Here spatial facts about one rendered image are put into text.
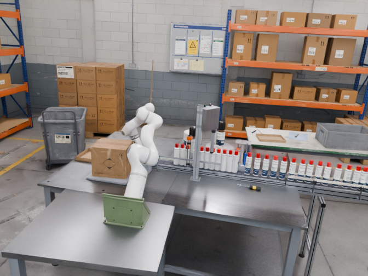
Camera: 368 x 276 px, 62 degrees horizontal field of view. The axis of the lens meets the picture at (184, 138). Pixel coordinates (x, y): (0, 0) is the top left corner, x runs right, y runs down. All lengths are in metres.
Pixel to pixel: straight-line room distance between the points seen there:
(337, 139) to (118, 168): 2.69
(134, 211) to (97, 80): 4.19
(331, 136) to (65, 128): 3.55
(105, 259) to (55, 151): 3.19
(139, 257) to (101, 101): 4.46
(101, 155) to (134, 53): 4.81
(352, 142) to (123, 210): 3.03
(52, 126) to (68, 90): 1.57
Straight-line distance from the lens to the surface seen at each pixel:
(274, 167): 2.81
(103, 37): 7.46
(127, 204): 2.05
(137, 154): 2.18
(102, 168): 2.72
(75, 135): 4.74
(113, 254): 1.94
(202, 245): 3.00
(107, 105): 6.03
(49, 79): 8.13
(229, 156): 2.78
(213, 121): 2.61
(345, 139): 4.23
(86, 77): 6.04
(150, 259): 1.89
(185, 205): 2.37
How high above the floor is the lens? 2.05
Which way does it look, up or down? 19 degrees down
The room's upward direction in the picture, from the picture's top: 3 degrees clockwise
